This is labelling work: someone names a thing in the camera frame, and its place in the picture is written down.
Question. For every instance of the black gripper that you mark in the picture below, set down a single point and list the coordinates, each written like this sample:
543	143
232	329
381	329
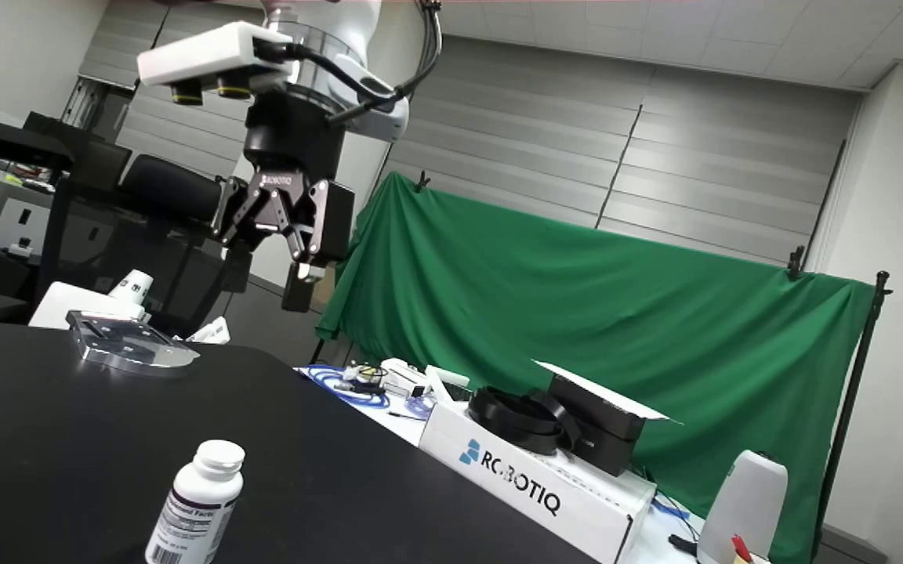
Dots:
293	137

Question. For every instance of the white pill bottle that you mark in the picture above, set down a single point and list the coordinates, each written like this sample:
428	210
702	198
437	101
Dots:
198	499

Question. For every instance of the white plastic squeeze bottle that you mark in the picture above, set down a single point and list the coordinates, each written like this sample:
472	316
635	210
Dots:
748	503

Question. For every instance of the black office chair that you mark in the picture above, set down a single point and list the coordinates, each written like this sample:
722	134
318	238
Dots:
174	229

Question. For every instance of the black backdrop clamp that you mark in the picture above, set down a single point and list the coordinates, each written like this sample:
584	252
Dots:
793	261
422	179

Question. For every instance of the white small device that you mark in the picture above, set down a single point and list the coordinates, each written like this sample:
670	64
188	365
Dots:
402	376

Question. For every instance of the black monitor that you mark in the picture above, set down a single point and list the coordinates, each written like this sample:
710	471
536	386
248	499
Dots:
79	146

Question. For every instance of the green backdrop cloth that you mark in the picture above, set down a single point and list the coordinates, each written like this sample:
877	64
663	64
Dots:
579	316

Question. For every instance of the white Robotiq cardboard box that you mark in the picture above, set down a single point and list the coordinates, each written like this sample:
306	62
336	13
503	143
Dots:
534	490

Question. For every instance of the black box with white lid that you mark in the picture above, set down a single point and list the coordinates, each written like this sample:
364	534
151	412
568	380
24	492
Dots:
603	412

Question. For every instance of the black backdrop stand pole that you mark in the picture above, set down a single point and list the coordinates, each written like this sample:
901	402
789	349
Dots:
850	386

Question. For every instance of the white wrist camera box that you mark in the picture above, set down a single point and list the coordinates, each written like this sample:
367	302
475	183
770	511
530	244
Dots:
210	56

